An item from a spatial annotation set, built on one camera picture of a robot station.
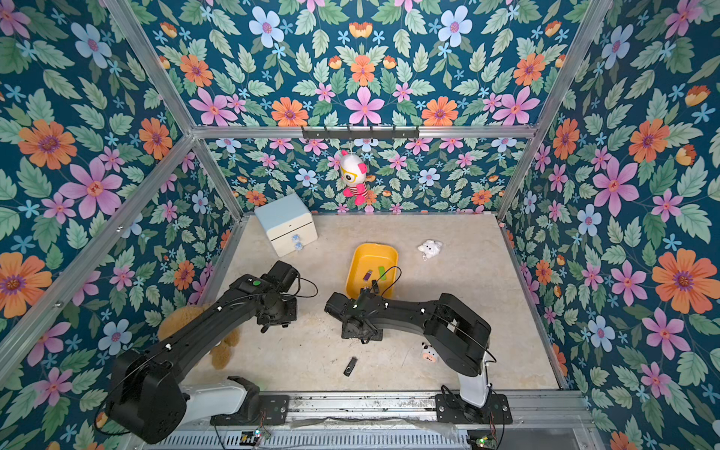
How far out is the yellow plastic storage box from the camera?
39.1 inches

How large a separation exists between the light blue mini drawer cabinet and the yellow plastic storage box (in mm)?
206

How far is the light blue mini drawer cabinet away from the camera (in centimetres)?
99
